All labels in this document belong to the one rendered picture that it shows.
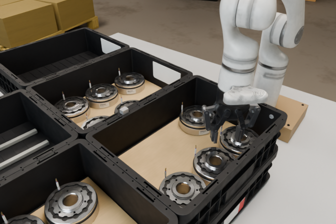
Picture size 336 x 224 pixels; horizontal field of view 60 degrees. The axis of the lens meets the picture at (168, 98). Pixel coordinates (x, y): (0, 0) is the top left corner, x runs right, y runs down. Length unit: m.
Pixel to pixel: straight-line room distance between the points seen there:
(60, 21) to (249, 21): 3.18
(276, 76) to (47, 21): 2.91
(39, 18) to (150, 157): 2.88
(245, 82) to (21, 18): 2.93
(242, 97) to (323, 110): 0.71
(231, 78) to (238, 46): 0.07
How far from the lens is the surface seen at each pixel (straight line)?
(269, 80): 0.99
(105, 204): 0.67
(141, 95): 0.97
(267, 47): 0.97
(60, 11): 3.62
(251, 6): 0.56
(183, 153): 0.76
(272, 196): 0.88
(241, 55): 0.59
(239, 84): 0.62
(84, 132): 0.69
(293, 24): 0.90
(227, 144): 0.75
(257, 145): 0.66
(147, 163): 0.73
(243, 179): 0.70
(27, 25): 3.40
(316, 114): 1.23
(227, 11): 0.57
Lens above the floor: 1.36
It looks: 33 degrees down
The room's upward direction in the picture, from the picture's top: straight up
